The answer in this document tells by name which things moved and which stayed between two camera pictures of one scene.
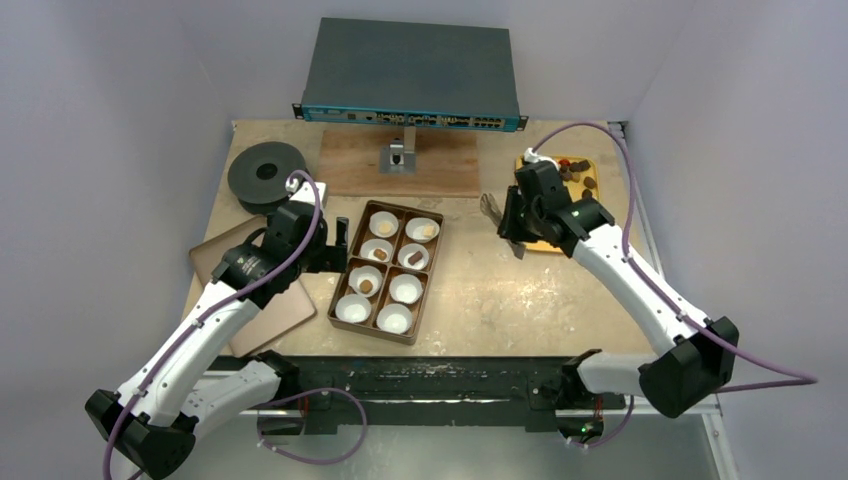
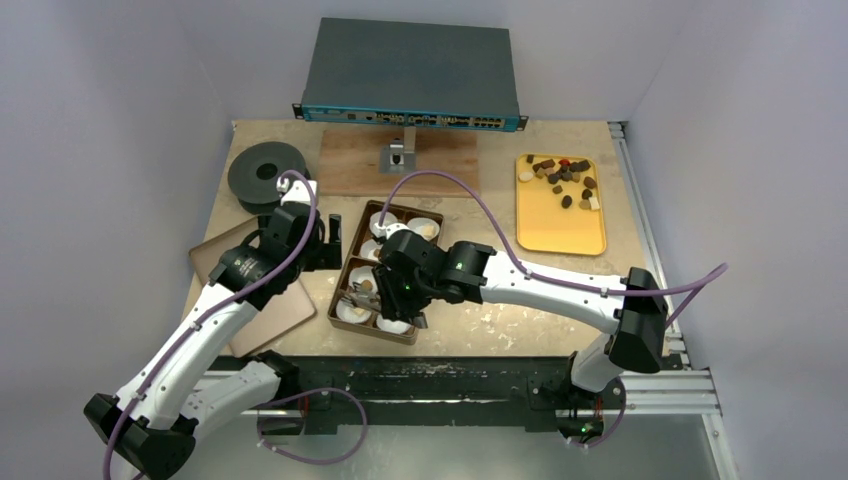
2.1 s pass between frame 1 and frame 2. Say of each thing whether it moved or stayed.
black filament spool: stayed
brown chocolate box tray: stayed
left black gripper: stayed
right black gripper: moved
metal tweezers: moved
